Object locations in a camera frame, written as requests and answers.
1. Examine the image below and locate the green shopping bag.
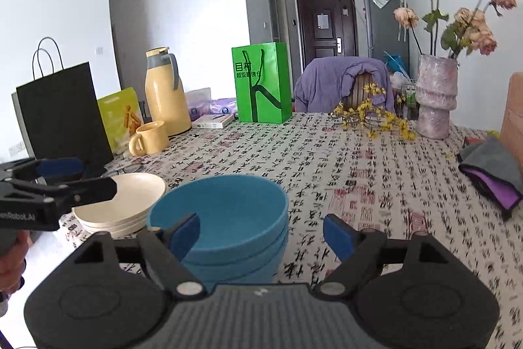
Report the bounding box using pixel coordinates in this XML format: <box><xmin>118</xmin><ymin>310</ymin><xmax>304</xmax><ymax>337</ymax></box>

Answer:
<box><xmin>231</xmin><ymin>43</ymin><xmax>293</xmax><ymax>124</ymax></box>

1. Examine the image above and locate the white book box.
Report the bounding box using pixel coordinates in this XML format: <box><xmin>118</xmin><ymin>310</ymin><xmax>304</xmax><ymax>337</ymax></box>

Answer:
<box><xmin>192</xmin><ymin>113</ymin><xmax>235</xmax><ymax>129</ymax></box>

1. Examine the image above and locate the pink small suitcase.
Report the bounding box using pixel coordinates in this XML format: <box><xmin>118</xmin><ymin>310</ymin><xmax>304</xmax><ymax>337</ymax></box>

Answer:
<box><xmin>500</xmin><ymin>72</ymin><xmax>523</xmax><ymax>166</ymax></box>

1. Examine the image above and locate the cream plate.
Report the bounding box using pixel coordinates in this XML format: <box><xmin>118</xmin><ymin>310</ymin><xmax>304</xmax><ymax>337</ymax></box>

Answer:
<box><xmin>73</xmin><ymin>173</ymin><xmax>167</xmax><ymax>221</ymax></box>
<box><xmin>75</xmin><ymin>211</ymin><xmax>149</xmax><ymax>231</ymax></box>
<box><xmin>81</xmin><ymin>219</ymin><xmax>146</xmax><ymax>238</ymax></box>

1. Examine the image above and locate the grey refrigerator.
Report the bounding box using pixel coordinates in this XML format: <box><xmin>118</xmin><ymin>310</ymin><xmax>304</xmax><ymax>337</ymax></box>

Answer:
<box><xmin>363</xmin><ymin>0</ymin><xmax>410</xmax><ymax>74</ymax></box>

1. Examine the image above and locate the pink textured vase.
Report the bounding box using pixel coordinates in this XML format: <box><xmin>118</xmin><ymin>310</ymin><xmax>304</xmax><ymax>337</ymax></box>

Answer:
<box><xmin>416</xmin><ymin>55</ymin><xmax>458</xmax><ymax>140</ymax></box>

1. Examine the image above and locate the yellow-green snack box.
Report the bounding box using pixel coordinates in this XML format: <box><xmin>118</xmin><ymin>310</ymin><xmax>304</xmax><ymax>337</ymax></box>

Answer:
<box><xmin>97</xmin><ymin>88</ymin><xmax>143</xmax><ymax>154</ymax></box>

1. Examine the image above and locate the yellow thermos jug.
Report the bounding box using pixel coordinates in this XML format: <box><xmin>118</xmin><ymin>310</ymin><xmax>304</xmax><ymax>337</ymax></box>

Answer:
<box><xmin>144</xmin><ymin>47</ymin><xmax>192</xmax><ymax>136</ymax></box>

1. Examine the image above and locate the black paper bag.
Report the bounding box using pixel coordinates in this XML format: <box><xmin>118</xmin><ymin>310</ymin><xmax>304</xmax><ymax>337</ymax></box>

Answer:
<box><xmin>11</xmin><ymin>62</ymin><xmax>113</xmax><ymax>178</ymax></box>

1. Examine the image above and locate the grey purple folded cloth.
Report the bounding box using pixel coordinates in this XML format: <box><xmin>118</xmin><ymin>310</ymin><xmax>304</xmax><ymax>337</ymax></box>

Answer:
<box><xmin>457</xmin><ymin>136</ymin><xmax>522</xmax><ymax>221</ymax></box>

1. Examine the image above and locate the purple jacket on chair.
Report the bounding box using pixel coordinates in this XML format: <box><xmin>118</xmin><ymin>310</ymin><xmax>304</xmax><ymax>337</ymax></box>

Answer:
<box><xmin>294</xmin><ymin>57</ymin><xmax>395</xmax><ymax>113</ymax></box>

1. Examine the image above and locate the yellow flower branch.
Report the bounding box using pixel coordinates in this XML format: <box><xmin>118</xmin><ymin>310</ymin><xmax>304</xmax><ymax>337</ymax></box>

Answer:
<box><xmin>331</xmin><ymin>102</ymin><xmax>416</xmax><ymax>141</ymax></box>

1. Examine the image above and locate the yellow mug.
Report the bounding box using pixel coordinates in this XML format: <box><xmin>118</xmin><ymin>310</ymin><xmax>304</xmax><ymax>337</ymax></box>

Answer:
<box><xmin>128</xmin><ymin>120</ymin><xmax>169</xmax><ymax>157</ymax></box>

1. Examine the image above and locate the person's left hand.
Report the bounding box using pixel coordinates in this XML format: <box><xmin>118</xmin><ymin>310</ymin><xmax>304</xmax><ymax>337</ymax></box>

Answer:
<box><xmin>0</xmin><ymin>230</ymin><xmax>29</xmax><ymax>296</ymax></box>

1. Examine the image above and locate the dark entrance door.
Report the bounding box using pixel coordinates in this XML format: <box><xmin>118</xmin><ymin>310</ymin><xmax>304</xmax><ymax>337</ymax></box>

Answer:
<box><xmin>296</xmin><ymin>0</ymin><xmax>359</xmax><ymax>69</ymax></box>

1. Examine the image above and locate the blue bowl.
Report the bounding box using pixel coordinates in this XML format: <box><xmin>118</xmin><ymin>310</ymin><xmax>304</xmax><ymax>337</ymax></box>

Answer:
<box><xmin>147</xmin><ymin>174</ymin><xmax>289</xmax><ymax>259</ymax></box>
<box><xmin>187</xmin><ymin>244</ymin><xmax>285</xmax><ymax>290</ymax></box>
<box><xmin>183</xmin><ymin>224</ymin><xmax>288</xmax><ymax>272</ymax></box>

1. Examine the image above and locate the wooden chair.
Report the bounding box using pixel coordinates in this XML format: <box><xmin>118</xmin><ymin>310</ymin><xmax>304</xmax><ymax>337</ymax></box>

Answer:
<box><xmin>343</xmin><ymin>73</ymin><xmax>386</xmax><ymax>113</ymax></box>

